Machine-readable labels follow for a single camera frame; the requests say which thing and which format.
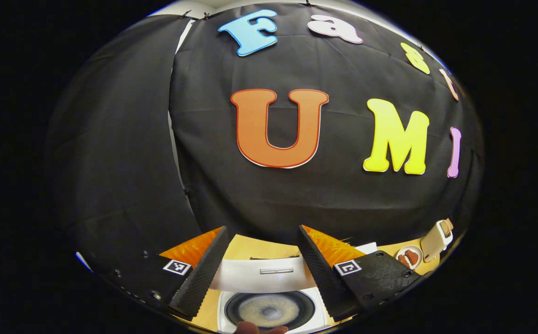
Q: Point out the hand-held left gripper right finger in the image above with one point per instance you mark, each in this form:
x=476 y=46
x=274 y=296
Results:
x=322 y=278

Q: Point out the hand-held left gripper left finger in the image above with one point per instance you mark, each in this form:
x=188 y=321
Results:
x=201 y=278

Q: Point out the white rice cooker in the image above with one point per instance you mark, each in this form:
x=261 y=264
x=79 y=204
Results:
x=246 y=280

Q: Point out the white rice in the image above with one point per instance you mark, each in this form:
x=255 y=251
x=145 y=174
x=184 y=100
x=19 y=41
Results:
x=271 y=308

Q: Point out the brown meat steak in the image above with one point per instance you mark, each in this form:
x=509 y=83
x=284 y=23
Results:
x=413 y=255
x=403 y=260

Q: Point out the round beige plate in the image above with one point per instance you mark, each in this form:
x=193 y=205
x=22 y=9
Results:
x=418 y=255

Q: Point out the cream toaster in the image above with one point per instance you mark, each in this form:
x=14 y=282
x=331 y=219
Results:
x=433 y=246

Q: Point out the toast bread slice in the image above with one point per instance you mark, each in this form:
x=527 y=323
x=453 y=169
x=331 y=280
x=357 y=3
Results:
x=446 y=226

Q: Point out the black backdrop cloth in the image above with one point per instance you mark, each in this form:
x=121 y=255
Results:
x=120 y=139

